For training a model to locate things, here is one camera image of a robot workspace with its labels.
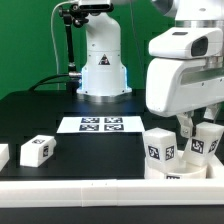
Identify black cables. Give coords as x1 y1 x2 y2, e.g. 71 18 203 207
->
28 73 72 92

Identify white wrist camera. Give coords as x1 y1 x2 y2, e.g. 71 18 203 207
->
149 27 223 59

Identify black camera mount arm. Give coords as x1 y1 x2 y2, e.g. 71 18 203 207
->
58 2 111 95

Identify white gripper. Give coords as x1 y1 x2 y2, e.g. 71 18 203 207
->
146 58 224 138

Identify paper sheet with markers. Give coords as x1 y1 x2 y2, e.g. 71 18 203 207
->
57 116 145 133

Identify white cable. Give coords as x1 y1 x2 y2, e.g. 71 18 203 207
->
50 0 80 92

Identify white front fence bar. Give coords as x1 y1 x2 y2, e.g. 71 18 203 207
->
0 179 224 208

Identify white left fence bar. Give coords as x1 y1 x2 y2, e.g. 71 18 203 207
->
0 144 9 171

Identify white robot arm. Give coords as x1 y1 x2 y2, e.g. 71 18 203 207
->
78 0 224 138

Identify white round stool seat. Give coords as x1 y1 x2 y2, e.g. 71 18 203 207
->
144 151 207 179

